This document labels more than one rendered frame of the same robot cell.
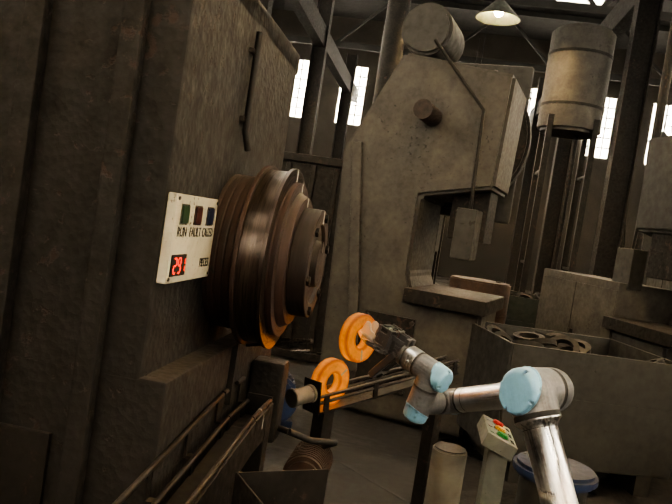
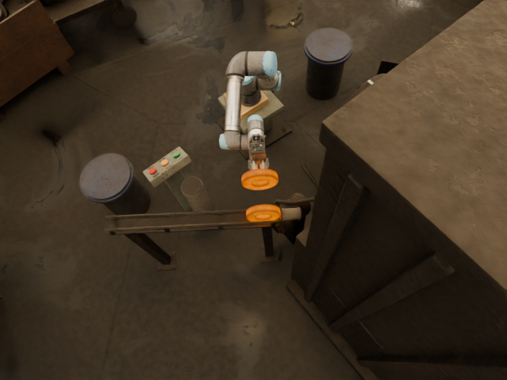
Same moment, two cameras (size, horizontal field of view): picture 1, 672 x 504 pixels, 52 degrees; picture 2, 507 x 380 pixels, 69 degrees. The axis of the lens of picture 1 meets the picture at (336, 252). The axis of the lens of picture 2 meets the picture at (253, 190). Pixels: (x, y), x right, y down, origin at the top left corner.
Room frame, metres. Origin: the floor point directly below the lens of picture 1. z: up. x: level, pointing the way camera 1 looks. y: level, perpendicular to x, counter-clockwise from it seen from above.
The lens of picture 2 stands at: (2.64, 0.42, 2.31)
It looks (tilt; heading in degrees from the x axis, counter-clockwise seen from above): 66 degrees down; 233
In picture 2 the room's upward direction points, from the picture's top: 10 degrees counter-clockwise
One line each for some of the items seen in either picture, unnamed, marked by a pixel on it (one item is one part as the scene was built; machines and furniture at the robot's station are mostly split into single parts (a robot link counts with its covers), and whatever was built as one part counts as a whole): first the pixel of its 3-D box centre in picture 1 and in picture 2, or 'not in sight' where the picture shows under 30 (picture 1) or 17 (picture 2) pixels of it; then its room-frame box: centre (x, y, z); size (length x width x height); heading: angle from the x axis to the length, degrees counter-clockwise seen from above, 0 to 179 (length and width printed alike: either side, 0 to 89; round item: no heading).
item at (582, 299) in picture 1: (592, 344); not in sight; (5.62, -2.19, 0.55); 1.10 x 0.53 x 1.10; 13
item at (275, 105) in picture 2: not in sight; (250, 103); (1.64, -0.77, 0.28); 0.32 x 0.32 x 0.04; 78
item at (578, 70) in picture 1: (558, 184); not in sight; (10.24, -3.10, 2.25); 0.92 x 0.92 x 4.50
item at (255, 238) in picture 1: (273, 257); not in sight; (1.80, 0.16, 1.11); 0.47 x 0.06 x 0.47; 173
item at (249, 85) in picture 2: not in sight; (247, 80); (1.64, -0.76, 0.52); 0.13 x 0.12 x 0.14; 129
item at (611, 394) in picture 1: (557, 399); not in sight; (4.06, -1.43, 0.39); 1.03 x 0.83 x 0.77; 98
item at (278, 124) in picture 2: not in sight; (252, 116); (1.64, -0.77, 0.13); 0.40 x 0.40 x 0.26; 78
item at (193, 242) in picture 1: (190, 238); not in sight; (1.47, 0.31, 1.15); 0.26 x 0.02 x 0.18; 173
